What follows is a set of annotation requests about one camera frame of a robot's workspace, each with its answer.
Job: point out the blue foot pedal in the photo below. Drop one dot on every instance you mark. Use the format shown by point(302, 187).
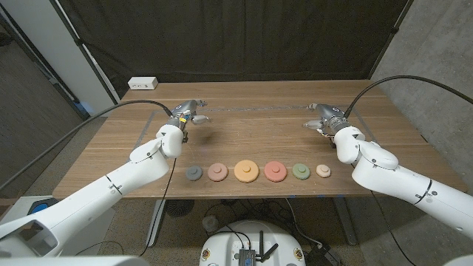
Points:
point(38, 207)

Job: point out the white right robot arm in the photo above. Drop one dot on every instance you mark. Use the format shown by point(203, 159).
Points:
point(399, 181)

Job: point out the round black fan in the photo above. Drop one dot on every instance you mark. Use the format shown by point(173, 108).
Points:
point(179, 207)

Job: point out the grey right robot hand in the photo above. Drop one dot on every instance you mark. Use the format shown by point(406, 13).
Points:
point(329, 116)

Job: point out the black backdrop curtain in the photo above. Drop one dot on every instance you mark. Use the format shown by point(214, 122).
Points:
point(236, 37)

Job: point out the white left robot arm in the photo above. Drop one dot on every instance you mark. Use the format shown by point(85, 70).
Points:
point(92, 196)

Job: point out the white power strip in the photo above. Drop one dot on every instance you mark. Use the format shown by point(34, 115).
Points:
point(142, 83)

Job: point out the black backdrop stand pole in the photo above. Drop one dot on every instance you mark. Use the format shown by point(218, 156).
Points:
point(395, 29)
point(78, 41)

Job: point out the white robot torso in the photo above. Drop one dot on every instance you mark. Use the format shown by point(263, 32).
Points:
point(74, 261)

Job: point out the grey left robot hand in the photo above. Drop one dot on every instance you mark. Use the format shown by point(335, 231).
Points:
point(183, 111)

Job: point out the grey round floor object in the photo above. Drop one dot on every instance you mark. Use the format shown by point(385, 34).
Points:
point(210, 223)

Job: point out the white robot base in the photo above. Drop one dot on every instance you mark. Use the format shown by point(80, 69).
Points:
point(221, 247)

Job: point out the radio module with antennas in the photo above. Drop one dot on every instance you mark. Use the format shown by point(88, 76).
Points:
point(247, 256)

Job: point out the black power adapter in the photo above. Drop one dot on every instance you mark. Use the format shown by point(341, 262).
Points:
point(321, 255)

